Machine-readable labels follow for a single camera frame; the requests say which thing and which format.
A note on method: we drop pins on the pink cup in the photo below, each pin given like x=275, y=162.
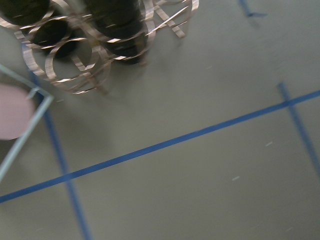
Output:
x=16, y=111

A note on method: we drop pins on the white wire dish rack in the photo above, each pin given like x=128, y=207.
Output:
x=41, y=100

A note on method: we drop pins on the copper wire bottle rack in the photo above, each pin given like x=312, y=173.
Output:
x=61, y=45

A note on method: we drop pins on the dark green wine bottle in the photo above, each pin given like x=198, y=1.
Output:
x=120, y=19

